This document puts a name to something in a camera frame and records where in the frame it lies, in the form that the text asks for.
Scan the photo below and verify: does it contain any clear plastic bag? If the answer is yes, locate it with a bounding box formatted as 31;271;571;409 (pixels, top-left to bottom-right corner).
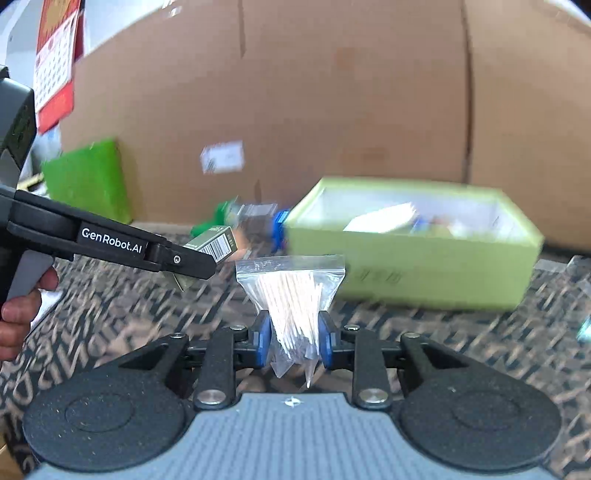
240;202;279;232

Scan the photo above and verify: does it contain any small green box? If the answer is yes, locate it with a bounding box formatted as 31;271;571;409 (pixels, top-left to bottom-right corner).
191;199;242;236

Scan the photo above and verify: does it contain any person's left hand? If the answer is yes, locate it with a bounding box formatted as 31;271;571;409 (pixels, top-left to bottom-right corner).
0;271;60;363

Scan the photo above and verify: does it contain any white shipping label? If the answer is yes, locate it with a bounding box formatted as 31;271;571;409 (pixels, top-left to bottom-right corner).
201;141;245;174

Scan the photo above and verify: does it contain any black patterned mat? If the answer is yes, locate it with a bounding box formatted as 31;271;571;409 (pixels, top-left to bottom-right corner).
0;222;591;480

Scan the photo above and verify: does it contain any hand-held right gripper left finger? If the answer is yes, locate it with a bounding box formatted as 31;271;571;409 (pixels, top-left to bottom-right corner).
117;310;273;411

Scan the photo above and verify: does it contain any light green box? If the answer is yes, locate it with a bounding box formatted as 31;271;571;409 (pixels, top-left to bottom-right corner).
283;178;544;311

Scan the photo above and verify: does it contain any clear bag of cotton swabs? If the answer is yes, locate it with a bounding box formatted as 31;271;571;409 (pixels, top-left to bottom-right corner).
235;255;346;388

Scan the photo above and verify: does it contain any small olive box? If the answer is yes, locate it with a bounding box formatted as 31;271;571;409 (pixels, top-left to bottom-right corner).
171;225;238;291

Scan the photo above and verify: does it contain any large green box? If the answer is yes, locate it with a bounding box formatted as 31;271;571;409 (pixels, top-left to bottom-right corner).
41;138;134;224

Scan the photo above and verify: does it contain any large cardboard box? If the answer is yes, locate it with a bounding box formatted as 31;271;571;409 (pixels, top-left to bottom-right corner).
60;0;591;254

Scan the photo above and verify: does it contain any red wall calendar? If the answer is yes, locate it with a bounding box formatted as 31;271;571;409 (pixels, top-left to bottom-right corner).
34;0;86;134

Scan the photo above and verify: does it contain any shiny blue packet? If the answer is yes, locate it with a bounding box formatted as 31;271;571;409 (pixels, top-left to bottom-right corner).
271;210;291;252

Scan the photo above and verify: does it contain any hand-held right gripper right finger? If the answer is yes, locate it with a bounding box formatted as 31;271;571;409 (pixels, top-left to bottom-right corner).
318;310;472;411

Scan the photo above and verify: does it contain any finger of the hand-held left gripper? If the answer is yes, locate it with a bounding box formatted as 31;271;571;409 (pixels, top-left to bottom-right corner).
145;242;218;280

